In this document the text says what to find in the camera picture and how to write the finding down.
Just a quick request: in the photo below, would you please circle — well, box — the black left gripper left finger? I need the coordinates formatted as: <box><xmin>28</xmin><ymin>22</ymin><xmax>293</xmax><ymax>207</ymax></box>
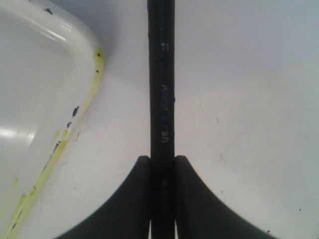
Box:
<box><xmin>59</xmin><ymin>156</ymin><xmax>151</xmax><ymax>239</ymax></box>

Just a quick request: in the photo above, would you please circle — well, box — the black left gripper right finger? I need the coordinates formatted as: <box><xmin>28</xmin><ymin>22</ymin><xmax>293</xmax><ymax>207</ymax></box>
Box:
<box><xmin>174</xmin><ymin>156</ymin><xmax>271</xmax><ymax>239</ymax></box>

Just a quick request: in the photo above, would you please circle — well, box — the black paintbrush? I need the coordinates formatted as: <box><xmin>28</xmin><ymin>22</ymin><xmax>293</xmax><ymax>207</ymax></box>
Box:
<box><xmin>148</xmin><ymin>0</ymin><xmax>175</xmax><ymax>239</ymax></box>

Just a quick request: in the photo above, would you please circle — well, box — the white paint tray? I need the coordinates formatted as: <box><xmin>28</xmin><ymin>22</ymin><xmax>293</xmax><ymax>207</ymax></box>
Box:
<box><xmin>0</xmin><ymin>0</ymin><xmax>104</xmax><ymax>239</ymax></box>

